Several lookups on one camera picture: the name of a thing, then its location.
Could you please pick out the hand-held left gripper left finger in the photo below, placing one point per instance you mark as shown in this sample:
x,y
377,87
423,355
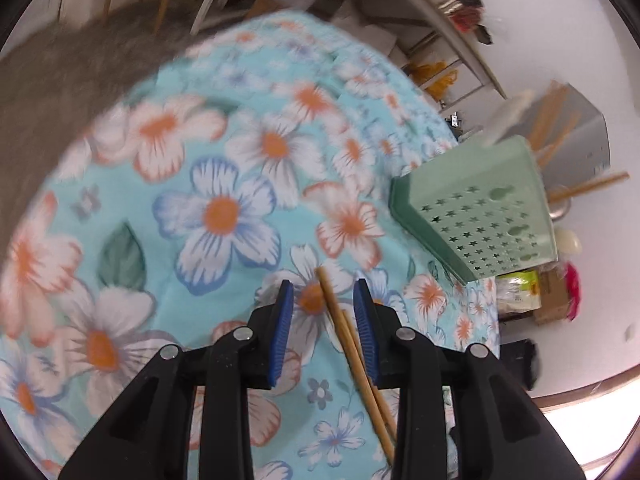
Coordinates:
x,y
280,332

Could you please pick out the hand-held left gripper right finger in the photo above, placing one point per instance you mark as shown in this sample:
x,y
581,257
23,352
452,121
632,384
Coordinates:
x,y
365,332

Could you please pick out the green perforated utensil holder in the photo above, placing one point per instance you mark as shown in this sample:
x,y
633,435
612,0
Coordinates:
x,y
480,170

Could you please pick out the large white plastic spoon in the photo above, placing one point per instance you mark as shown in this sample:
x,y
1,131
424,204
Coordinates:
x,y
512,110

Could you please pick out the black trash bin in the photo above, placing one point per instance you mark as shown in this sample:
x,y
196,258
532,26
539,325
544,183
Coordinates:
x,y
520,365

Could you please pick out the yellow and white rice bag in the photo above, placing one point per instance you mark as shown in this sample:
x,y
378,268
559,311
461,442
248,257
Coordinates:
x,y
520,290

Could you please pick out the floral light blue blanket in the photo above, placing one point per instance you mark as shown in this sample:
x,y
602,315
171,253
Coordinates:
x,y
150,210

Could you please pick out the brown cardboard box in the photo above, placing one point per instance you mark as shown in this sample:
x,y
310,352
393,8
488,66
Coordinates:
x,y
550,300

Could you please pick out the red plastic bag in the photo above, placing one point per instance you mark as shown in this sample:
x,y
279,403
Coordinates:
x,y
572,290

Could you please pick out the yellow plastic bag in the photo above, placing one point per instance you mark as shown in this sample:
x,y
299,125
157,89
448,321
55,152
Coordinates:
x,y
435,80

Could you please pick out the silver refrigerator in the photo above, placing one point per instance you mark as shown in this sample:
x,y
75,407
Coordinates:
x,y
595,145

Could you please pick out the long desk with white legs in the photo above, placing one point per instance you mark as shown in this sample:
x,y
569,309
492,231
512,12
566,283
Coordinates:
x,y
440,30

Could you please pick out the cooking oil bottle red label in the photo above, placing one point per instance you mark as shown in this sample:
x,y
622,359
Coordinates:
x,y
467,17

